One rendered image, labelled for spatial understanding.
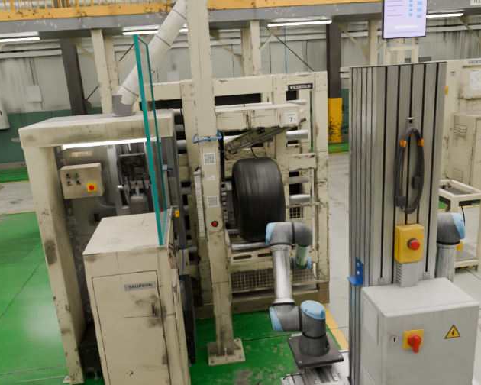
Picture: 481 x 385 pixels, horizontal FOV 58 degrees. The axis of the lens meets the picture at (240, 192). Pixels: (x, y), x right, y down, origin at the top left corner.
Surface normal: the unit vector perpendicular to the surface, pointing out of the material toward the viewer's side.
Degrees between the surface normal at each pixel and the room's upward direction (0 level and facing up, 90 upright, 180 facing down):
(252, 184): 55
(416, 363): 90
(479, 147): 90
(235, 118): 90
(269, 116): 90
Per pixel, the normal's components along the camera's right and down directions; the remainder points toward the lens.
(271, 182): 0.07, -0.34
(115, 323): 0.13, 0.26
